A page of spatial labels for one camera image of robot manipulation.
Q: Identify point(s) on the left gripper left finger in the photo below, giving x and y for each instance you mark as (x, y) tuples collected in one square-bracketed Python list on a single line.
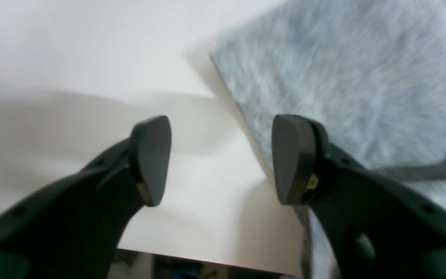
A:
[(71, 228)]

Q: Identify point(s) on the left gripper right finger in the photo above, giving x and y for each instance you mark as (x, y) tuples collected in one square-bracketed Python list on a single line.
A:
[(377, 227)]

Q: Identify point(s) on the grey T-shirt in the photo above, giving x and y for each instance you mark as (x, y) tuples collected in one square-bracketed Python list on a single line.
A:
[(373, 72)]

